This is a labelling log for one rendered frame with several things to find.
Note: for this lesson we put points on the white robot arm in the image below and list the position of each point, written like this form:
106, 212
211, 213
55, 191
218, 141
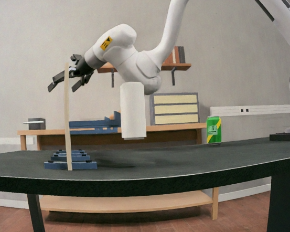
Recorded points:
116, 45

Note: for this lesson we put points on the green drink can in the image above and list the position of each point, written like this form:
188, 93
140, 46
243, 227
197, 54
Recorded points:
213, 130

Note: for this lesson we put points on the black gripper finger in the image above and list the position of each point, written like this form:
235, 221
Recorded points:
83, 80
61, 77

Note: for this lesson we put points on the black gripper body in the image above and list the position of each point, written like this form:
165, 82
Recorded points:
83, 68

